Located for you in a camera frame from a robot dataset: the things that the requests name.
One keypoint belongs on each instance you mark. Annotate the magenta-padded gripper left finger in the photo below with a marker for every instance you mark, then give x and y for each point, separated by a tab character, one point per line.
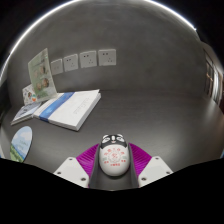
77	168

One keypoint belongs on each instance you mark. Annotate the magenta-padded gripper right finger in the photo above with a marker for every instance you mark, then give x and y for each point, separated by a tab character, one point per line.
146	166

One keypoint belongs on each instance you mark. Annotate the white panda-print computer mouse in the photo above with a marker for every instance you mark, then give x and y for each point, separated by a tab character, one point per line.
113	156

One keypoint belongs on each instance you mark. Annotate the round landscape-print mouse pad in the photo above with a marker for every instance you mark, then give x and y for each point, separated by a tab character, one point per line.
21	144

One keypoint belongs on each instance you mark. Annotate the thick white blue-striped book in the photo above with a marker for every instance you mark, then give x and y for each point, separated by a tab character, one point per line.
68	108

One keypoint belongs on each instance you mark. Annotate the thin grey booklet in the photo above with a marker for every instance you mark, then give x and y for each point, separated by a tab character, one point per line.
25	112

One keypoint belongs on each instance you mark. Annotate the small white printed card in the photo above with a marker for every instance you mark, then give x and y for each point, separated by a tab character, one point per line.
29	94

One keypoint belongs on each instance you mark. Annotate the green leaflet with portraits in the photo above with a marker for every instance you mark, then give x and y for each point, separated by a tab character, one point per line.
40	75

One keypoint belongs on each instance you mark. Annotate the dark wooden shelf unit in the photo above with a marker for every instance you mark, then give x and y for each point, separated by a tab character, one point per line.
213	80

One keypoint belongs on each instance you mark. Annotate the white wall socket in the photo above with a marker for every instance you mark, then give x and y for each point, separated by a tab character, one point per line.
88	59
107	57
70	62
57	66

